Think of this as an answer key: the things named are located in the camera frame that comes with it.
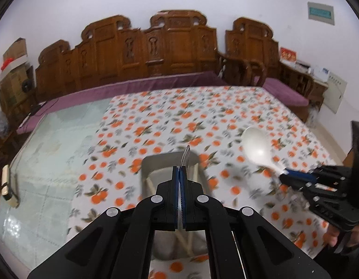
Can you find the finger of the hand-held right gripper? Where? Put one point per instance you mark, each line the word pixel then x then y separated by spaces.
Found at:
pixel 327 206
pixel 298 176

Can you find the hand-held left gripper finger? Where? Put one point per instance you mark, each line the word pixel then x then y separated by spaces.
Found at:
pixel 183 197
pixel 176 197

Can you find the wooden chopstick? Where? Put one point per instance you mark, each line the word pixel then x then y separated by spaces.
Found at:
pixel 150 186

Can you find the rectangular metal tray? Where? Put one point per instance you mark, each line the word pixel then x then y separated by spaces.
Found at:
pixel 163 162

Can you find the white plastic spoon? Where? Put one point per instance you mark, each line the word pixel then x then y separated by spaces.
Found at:
pixel 256 145

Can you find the person's right hand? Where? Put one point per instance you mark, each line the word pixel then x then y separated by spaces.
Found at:
pixel 358 234

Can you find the crumpled translucent plastic bag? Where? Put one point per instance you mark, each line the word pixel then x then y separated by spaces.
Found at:
pixel 314 115

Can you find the orange fruit print tablecloth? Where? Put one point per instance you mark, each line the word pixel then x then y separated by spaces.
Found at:
pixel 173 122

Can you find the wooden side table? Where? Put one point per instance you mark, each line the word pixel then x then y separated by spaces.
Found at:
pixel 317 90

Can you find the square purple armchair cushion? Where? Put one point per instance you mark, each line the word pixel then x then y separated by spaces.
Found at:
pixel 284 91

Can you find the white box device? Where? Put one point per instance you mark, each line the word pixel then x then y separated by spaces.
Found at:
pixel 321 73

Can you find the red gift box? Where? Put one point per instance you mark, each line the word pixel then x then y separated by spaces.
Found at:
pixel 287 54

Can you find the long purple sofa cushion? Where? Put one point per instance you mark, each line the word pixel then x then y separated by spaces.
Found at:
pixel 109 91

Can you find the carved wooden armchair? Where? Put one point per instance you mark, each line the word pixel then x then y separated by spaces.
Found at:
pixel 252 43

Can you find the carved wooden sofa bench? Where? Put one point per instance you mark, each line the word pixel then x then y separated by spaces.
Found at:
pixel 133 49

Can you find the small cream and black object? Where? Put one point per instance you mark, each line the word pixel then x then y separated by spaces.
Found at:
pixel 7 186

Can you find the clear plastic bag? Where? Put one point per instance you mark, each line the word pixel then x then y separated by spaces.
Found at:
pixel 0 123

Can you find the large cardboard box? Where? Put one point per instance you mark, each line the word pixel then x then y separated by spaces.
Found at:
pixel 11 88

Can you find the red orange cloth item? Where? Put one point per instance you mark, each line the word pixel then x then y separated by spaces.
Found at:
pixel 6 64

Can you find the small cardboard box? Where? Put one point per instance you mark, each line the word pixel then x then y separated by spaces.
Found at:
pixel 15 51

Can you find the white wall distribution box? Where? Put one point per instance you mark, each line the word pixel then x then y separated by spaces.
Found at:
pixel 336 93

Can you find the grey wall electrical panel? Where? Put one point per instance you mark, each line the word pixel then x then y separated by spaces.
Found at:
pixel 321 13

